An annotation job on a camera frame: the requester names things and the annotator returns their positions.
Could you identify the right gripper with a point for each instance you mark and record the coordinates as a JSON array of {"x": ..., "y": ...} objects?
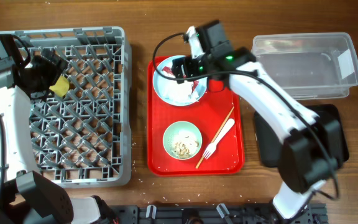
[{"x": 188, "y": 62}]

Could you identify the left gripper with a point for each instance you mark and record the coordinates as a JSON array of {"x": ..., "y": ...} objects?
[{"x": 54, "y": 71}]

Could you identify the yellow plastic cup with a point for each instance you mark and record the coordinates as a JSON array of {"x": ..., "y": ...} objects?
[{"x": 61, "y": 87}]

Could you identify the white napkin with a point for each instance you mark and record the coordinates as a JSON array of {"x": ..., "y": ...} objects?
[{"x": 180, "y": 93}]

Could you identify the red snack wrapper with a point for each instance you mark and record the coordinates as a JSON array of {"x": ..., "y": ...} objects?
[{"x": 168, "y": 71}]

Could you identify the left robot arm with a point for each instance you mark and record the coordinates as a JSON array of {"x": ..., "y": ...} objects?
[{"x": 25, "y": 195}]

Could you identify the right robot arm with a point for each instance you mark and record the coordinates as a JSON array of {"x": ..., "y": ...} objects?
[{"x": 312, "y": 145}]

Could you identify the grey dishwasher rack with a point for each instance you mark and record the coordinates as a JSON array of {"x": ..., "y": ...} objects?
[{"x": 82, "y": 139}]

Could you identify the light blue plate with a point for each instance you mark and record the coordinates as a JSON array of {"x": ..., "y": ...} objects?
[{"x": 159, "y": 80}]

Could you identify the wooden chopstick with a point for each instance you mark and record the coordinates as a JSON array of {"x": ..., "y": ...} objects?
[{"x": 220, "y": 128}]

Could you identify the red plastic tray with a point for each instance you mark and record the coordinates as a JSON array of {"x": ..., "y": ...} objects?
[{"x": 207, "y": 114}]

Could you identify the green bowl with food scraps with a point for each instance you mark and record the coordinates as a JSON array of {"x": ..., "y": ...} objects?
[{"x": 182, "y": 140}]

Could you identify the white plastic fork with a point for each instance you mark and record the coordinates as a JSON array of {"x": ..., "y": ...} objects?
[{"x": 213, "y": 145}]

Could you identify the black plastic bin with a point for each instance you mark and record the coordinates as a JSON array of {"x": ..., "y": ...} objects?
[{"x": 270, "y": 147}]

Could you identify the clear plastic bin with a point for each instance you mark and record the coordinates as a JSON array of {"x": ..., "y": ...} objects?
[{"x": 309, "y": 66}]

